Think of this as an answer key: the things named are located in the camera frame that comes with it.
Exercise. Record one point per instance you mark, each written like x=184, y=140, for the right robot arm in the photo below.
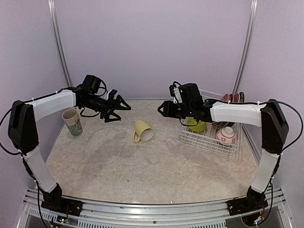
x=188, y=102

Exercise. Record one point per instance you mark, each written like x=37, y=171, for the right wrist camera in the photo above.
x=174, y=92

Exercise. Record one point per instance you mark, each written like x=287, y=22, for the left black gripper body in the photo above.
x=104, y=107

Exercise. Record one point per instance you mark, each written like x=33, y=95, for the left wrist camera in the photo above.
x=111, y=94

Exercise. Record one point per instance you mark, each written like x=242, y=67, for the white wire dish rack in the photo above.
x=208, y=143

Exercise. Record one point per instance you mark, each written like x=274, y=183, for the left aluminium frame post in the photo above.
x=58, y=42

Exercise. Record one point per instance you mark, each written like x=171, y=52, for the black rimmed plate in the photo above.
x=241, y=97

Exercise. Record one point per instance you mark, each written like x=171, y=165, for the aluminium frame post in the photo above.
x=246, y=46
x=58, y=42

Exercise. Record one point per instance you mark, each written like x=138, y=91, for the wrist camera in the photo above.
x=174, y=92
x=111, y=94

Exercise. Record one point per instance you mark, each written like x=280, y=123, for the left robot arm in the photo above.
x=22, y=129

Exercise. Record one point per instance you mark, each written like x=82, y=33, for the front aluminium rail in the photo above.
x=100, y=214

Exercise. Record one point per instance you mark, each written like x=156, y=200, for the green bowl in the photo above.
x=195, y=126

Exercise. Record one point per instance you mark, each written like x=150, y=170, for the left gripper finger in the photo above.
x=111, y=117
x=121, y=104

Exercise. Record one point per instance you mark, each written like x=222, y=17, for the pale yellow mug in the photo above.
x=142, y=132

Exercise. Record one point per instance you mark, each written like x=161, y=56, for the dark red plate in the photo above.
x=235, y=98

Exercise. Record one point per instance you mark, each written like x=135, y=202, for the white red patterned bowl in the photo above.
x=226, y=136

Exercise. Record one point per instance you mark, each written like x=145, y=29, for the teal floral mug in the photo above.
x=72, y=121

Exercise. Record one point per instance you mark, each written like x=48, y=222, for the pink dotted plate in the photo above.
x=226, y=98

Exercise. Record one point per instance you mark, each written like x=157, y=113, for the right aluminium frame post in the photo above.
x=246, y=46

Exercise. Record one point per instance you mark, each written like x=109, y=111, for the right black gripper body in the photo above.
x=185, y=111

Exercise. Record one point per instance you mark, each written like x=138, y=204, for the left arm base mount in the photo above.
x=54, y=201

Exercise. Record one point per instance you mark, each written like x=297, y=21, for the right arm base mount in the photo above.
x=251, y=202

